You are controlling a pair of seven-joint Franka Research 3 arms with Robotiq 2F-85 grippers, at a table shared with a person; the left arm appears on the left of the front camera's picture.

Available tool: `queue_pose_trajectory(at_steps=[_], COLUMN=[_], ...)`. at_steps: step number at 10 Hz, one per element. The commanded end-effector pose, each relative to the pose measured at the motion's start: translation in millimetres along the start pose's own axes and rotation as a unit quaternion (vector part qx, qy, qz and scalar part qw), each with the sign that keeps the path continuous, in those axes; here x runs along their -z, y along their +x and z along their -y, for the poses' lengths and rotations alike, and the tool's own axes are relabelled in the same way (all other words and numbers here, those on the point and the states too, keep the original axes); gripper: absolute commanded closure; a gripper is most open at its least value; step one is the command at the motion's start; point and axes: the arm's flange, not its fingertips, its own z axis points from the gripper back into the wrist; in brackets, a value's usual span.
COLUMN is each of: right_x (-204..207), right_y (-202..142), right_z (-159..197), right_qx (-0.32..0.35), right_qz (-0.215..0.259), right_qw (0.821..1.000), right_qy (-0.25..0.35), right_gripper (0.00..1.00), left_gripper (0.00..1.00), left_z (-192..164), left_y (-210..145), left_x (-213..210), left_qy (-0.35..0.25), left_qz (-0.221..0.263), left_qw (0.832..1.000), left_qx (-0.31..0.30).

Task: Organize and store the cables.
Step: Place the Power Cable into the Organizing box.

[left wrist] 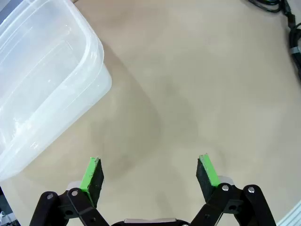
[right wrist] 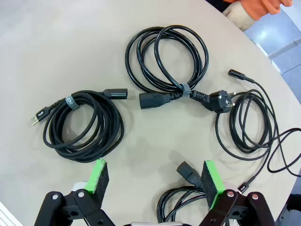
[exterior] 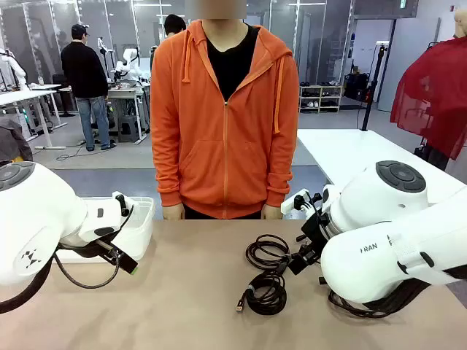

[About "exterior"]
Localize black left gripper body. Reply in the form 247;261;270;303
60;238;117;262

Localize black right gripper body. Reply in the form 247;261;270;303
301;210;331;256

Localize black power cord with plug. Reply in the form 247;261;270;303
245;234;293;271

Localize black braided USB cable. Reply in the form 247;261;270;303
235;271;289;316

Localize person's right forearm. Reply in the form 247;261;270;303
155;145;183;208

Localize person's left forearm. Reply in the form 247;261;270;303
265;145;295;207

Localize person's left hand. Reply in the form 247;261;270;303
260;203;284;220

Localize person's right hand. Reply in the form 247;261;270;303
162;203;186;220

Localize clear plastic storage bin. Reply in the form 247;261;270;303
54;195;155;264

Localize white table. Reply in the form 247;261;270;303
297;128;467;205

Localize person in orange hoodie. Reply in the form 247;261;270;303
150;0;300;220

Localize grey stool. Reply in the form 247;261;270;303
117;114;142;144

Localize grey jacket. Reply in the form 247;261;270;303
0;116;34;167

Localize black stand under cape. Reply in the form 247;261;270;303
414;136;450;172

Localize white shoe rack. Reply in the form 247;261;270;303
298;84;344;114

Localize black tripod stand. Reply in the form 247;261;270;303
360;40;388;132

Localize black bags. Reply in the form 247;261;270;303
344;71;374;103

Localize black office chair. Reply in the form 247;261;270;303
52;72;78;118

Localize grey workbench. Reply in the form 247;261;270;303
107;82;151;145

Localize white office desk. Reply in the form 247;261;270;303
0;83;69;150

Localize man in black jacket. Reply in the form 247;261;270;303
60;23;117;152

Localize red cape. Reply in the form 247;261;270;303
389;36;467;161

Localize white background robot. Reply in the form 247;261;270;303
113;47;142;83
0;47;28;92

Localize dark-haired person in background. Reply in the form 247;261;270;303
163;13;188;39

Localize beige mannequin head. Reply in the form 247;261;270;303
453;7;467;39

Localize thin black left wrist cable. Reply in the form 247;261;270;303
53;249;122;289

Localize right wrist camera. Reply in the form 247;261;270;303
280;188;322;219

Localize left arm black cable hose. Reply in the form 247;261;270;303
0;247;55;315

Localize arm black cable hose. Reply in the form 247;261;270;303
379;268;467;311
0;247;55;315

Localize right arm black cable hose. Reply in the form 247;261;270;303
379;268;467;311

